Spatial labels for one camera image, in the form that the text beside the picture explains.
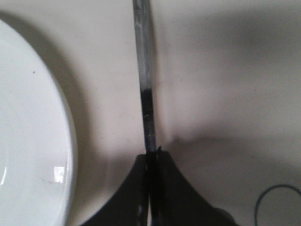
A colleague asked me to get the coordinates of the beige rabbit serving tray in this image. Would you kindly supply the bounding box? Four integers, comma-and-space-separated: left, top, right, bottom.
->
0, 0, 301, 226

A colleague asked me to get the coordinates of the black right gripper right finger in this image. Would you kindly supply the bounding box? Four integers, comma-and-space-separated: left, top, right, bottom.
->
149, 150, 236, 226

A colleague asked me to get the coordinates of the white round plate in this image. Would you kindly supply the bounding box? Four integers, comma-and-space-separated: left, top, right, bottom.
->
0, 22, 77, 226

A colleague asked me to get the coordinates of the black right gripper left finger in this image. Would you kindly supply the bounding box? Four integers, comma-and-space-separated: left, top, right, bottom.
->
83, 154, 149, 226

